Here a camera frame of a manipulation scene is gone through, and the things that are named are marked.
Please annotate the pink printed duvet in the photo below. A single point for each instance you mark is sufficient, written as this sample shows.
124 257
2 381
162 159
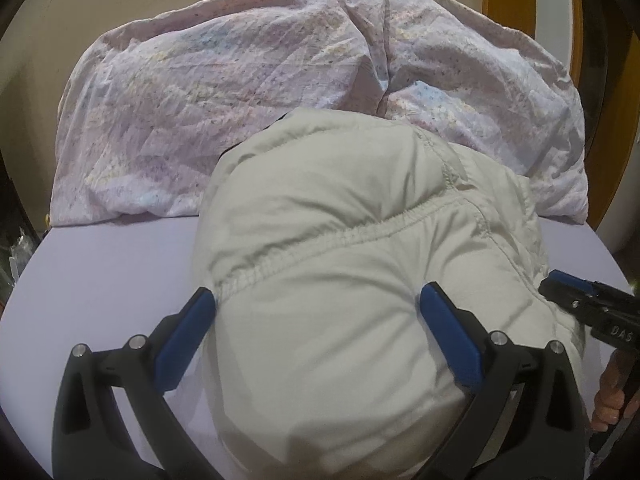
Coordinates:
240 100

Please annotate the cream puffer jacket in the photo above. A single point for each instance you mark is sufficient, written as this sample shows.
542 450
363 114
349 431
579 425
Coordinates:
360 280

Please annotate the person's right hand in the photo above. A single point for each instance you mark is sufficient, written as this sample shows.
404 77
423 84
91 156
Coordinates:
611 395

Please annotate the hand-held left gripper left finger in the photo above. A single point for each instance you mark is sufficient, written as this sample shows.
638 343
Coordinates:
184 342

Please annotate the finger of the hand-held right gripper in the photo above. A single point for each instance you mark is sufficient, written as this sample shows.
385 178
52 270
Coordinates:
562 296
570 278

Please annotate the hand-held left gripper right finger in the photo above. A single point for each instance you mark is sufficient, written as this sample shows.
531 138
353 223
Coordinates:
450 336

